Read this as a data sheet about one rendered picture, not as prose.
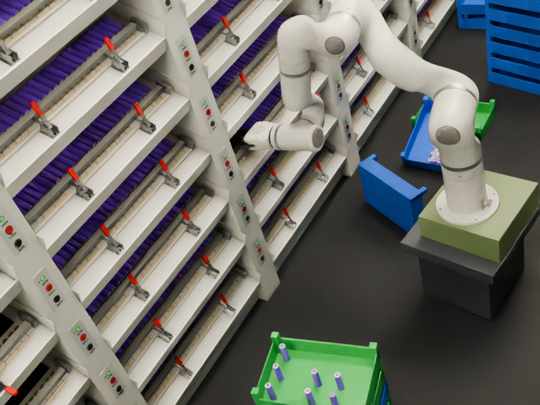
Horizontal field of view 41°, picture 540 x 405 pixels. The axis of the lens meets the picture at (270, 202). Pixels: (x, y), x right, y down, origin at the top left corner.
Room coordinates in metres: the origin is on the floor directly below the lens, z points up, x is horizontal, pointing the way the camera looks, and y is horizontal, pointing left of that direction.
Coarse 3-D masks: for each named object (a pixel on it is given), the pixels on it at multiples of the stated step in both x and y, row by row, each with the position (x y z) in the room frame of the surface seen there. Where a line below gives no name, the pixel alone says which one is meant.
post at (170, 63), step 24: (120, 0) 1.84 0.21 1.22; (144, 0) 1.78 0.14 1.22; (168, 24) 1.78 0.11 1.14; (168, 48) 1.77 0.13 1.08; (192, 48) 1.82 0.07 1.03; (168, 72) 1.79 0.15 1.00; (192, 96) 1.77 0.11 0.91; (192, 120) 1.78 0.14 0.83; (216, 120) 1.81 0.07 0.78; (216, 144) 1.79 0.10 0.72; (216, 168) 1.76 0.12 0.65; (240, 192) 1.81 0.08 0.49; (240, 216) 1.78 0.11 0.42; (264, 240) 1.83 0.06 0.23; (264, 264) 1.80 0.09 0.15; (264, 288) 1.77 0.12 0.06
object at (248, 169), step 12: (312, 60) 2.31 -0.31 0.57; (324, 72) 2.28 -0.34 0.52; (312, 84) 2.23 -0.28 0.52; (324, 84) 2.26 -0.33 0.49; (276, 120) 2.08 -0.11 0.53; (288, 120) 2.07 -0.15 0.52; (240, 144) 1.99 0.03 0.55; (252, 156) 1.93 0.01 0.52; (264, 156) 1.93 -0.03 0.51; (240, 168) 1.88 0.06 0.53; (252, 168) 1.88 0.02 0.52
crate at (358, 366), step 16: (272, 336) 1.28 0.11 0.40; (272, 352) 1.26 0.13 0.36; (288, 352) 1.27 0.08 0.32; (304, 352) 1.25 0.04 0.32; (320, 352) 1.23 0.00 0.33; (336, 352) 1.20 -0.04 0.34; (352, 352) 1.18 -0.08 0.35; (368, 352) 1.16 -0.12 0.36; (272, 368) 1.23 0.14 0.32; (288, 368) 1.21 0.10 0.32; (304, 368) 1.20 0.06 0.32; (320, 368) 1.18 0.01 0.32; (336, 368) 1.16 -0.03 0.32; (352, 368) 1.15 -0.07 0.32; (368, 368) 1.13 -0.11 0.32; (272, 384) 1.18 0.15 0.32; (288, 384) 1.16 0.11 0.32; (304, 384) 1.15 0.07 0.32; (336, 384) 1.12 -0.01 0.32; (352, 384) 1.10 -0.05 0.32; (368, 384) 1.08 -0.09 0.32; (256, 400) 1.12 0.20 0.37; (272, 400) 1.10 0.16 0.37; (288, 400) 1.11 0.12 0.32; (304, 400) 1.10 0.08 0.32; (320, 400) 1.08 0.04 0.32; (352, 400) 1.05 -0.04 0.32; (368, 400) 1.02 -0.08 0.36
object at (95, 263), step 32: (160, 160) 1.67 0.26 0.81; (192, 160) 1.74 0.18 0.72; (128, 192) 1.64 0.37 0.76; (160, 192) 1.64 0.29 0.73; (96, 224) 1.53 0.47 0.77; (128, 224) 1.54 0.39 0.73; (64, 256) 1.45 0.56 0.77; (96, 256) 1.45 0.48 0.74; (128, 256) 1.47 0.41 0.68; (96, 288) 1.37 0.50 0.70
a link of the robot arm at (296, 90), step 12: (288, 84) 1.75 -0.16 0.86; (300, 84) 1.74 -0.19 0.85; (288, 96) 1.76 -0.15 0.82; (300, 96) 1.75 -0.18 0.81; (312, 96) 1.78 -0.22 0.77; (288, 108) 1.77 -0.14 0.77; (300, 108) 1.75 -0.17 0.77; (312, 108) 1.84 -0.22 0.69; (324, 108) 1.84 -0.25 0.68; (312, 120) 1.83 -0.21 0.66; (324, 120) 1.84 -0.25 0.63
